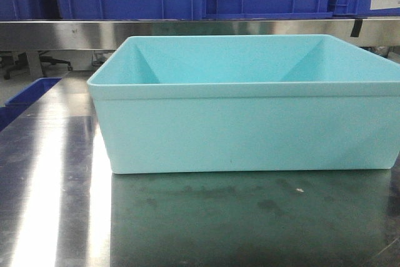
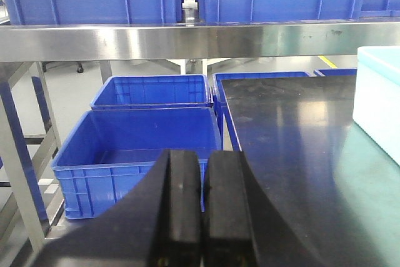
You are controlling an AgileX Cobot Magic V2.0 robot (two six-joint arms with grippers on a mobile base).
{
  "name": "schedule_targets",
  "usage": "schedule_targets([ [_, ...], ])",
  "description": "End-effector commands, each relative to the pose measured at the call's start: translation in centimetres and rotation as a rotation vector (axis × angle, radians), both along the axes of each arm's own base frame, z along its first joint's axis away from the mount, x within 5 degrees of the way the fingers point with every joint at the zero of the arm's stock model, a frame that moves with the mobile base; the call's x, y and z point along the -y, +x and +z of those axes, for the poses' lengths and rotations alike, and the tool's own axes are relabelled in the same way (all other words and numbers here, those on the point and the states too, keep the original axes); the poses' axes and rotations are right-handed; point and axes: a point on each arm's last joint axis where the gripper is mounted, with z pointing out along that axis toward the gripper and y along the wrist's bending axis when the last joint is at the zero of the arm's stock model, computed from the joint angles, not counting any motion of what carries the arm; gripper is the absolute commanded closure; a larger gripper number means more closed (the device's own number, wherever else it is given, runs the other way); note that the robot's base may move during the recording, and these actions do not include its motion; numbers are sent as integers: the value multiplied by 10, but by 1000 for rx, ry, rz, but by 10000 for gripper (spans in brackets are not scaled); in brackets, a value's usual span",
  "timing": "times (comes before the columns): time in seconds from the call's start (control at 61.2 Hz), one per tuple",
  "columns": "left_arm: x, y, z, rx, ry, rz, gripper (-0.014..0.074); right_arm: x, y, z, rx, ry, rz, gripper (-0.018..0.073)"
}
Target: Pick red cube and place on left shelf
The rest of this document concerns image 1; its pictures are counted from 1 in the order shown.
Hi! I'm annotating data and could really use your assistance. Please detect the light teal plastic bin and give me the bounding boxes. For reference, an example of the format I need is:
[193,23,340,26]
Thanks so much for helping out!
[87,34,399,174]

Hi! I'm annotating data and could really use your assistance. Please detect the black tape strip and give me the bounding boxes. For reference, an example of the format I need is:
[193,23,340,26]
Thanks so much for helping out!
[350,19,363,38]

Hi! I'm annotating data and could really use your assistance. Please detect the small blue bin far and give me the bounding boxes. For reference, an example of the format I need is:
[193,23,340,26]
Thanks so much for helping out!
[5,77,61,107]

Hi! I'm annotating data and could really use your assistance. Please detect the small blue bin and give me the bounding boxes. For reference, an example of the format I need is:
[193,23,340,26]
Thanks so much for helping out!
[5,77,61,107]
[0,106,24,131]

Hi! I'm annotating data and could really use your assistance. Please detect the black office chair base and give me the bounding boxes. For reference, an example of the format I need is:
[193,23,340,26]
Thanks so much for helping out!
[1,51,73,80]

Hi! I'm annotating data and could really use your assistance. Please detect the small blue bin near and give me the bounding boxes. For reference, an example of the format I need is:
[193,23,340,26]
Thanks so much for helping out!
[0,106,24,131]

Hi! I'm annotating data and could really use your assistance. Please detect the stainless steel shelf rail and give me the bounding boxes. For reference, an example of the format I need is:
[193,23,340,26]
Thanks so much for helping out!
[1,17,399,51]

